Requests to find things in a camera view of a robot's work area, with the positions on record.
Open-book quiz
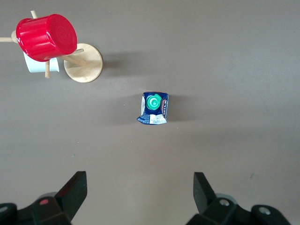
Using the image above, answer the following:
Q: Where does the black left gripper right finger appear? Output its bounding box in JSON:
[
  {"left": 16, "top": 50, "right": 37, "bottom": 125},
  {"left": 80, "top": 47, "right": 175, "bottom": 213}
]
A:
[{"left": 186, "top": 172, "right": 291, "bottom": 225}]

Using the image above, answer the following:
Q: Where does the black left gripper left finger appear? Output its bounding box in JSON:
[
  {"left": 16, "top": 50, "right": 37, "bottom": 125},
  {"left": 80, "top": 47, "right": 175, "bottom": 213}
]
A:
[{"left": 0, "top": 171, "right": 88, "bottom": 225}]

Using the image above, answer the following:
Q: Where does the blue milk carton green cap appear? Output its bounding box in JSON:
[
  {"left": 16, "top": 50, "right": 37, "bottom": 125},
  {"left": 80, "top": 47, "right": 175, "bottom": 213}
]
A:
[{"left": 136, "top": 91, "right": 169, "bottom": 125}]

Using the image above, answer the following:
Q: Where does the wooden cup tree stand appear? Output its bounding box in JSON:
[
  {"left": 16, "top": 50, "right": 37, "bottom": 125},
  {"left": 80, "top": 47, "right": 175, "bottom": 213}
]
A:
[{"left": 0, "top": 10, "right": 104, "bottom": 83}]

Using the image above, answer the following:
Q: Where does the small white cup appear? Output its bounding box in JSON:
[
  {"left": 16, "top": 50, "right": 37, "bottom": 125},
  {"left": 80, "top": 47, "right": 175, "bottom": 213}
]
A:
[{"left": 22, "top": 51, "right": 60, "bottom": 74}]

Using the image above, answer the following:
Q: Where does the red plastic cup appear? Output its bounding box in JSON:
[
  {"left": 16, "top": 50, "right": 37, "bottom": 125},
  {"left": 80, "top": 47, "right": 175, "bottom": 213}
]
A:
[{"left": 15, "top": 13, "right": 78, "bottom": 62}]

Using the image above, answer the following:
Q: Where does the brown table cover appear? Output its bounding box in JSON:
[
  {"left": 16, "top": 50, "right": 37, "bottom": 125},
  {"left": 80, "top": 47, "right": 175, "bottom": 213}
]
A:
[{"left": 0, "top": 0, "right": 300, "bottom": 225}]

